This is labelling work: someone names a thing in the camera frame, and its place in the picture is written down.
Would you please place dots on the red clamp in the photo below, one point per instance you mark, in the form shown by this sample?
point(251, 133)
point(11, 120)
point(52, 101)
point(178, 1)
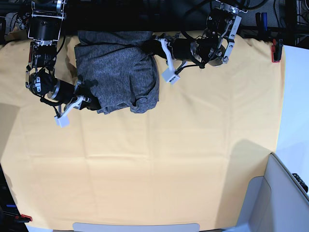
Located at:
point(22, 219)
point(276, 50)

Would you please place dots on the white storage bin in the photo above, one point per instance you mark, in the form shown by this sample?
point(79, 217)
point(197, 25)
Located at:
point(274, 202)

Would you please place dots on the red clamp right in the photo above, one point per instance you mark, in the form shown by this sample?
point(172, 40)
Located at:
point(276, 50)

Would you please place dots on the grey long-sleeve T-shirt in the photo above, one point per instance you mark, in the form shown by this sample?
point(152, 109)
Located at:
point(117, 71)

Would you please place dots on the red clamp left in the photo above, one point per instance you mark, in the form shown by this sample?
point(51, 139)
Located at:
point(22, 219)

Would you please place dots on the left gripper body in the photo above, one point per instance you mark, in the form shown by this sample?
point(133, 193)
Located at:
point(180, 52)

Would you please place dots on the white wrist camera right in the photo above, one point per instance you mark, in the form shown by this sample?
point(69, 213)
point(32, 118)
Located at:
point(62, 121)

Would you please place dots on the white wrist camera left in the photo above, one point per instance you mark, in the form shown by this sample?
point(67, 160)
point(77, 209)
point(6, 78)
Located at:
point(170, 76)

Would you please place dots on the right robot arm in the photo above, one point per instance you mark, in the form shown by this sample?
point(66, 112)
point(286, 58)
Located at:
point(44, 30)

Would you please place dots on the yellow table cloth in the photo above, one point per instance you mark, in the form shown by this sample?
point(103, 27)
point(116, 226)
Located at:
point(188, 160)

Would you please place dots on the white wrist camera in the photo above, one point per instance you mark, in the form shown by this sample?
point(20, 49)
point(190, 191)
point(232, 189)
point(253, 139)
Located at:
point(170, 76)
point(62, 121)

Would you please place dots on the black remote on bin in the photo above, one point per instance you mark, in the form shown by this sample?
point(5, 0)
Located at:
point(301, 182)

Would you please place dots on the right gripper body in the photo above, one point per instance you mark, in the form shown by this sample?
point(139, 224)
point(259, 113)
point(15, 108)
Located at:
point(66, 93)

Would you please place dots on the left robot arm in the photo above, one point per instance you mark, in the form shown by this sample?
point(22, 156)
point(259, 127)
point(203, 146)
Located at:
point(213, 47)

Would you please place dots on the blue handled clamp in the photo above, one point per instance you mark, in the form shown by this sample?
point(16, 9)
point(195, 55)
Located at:
point(261, 22)

